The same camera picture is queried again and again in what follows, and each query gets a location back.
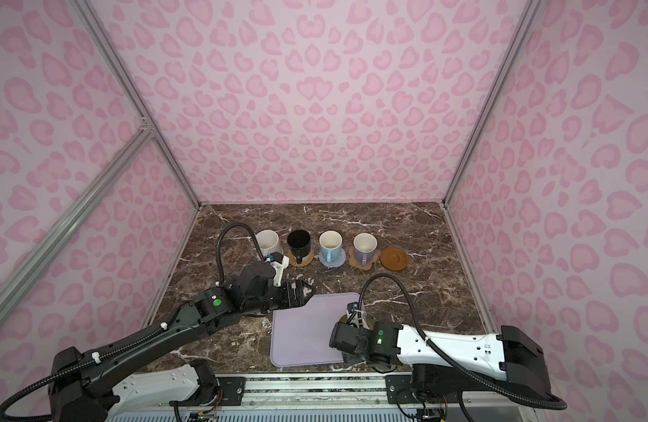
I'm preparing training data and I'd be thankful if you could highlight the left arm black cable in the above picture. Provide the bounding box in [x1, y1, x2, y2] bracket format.
[0, 222, 264, 422]

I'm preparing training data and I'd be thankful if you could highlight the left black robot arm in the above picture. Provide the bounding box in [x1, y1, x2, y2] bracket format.
[48, 262, 315, 421]

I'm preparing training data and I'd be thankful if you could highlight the white mug blue handle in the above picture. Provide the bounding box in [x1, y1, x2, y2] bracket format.
[319, 230, 343, 250]

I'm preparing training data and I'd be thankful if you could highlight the left diagonal aluminium strut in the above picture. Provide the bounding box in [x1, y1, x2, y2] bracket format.
[0, 124, 154, 327]

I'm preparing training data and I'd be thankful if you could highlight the orange rattan round coaster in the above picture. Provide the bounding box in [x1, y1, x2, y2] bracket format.
[286, 251, 315, 267]

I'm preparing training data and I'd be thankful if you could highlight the white speckled mug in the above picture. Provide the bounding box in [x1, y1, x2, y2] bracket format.
[255, 230, 284, 260]

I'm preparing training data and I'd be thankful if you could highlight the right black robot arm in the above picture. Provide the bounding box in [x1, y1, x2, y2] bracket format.
[329, 323, 565, 410]

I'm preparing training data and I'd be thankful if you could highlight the black mug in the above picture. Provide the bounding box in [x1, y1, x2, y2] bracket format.
[286, 230, 311, 258]

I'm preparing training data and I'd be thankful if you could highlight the lavender rectangular tray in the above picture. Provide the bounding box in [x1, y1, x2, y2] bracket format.
[270, 293, 359, 369]

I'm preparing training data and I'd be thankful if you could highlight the brown round wooden coaster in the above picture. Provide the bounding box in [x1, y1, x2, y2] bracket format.
[380, 247, 408, 272]

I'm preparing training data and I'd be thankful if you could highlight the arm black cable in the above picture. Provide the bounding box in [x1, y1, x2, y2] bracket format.
[0, 222, 264, 422]
[356, 273, 568, 411]

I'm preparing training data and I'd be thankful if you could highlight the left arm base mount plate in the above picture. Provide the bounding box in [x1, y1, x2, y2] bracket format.
[182, 376, 246, 407]

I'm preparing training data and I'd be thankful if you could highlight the white mug grey handle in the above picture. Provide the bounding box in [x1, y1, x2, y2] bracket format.
[353, 233, 378, 266]

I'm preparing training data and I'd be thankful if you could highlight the cork flower shaped coaster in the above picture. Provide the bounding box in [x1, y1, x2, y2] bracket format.
[348, 246, 380, 272]

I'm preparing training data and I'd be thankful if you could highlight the blue grey woven coaster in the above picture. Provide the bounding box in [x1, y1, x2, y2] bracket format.
[318, 248, 347, 268]

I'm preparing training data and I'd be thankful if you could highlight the beige yellow mug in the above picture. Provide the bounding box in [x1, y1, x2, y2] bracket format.
[339, 316, 357, 326]

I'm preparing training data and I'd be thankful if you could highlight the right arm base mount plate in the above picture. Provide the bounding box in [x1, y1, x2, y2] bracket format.
[384, 374, 458, 404]

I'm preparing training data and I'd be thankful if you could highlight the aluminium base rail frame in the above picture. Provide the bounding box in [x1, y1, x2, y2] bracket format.
[83, 371, 546, 422]

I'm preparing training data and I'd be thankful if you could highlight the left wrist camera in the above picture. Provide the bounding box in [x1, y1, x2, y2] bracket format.
[266, 252, 290, 288]

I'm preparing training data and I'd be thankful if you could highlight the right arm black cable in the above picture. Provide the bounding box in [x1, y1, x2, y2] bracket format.
[356, 273, 568, 411]

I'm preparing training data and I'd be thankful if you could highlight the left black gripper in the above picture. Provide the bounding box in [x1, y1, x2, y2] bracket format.
[246, 277, 320, 317]

